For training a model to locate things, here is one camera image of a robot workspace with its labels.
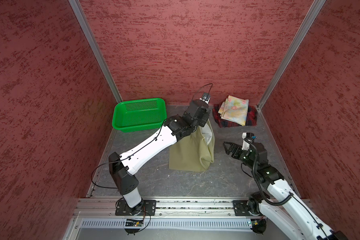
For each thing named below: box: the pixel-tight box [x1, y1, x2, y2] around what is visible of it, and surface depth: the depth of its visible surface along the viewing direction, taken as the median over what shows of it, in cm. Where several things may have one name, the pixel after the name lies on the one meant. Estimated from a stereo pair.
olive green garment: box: [169, 119, 215, 172], surface depth 89 cm
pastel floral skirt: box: [218, 95, 249, 126], surface depth 109 cm
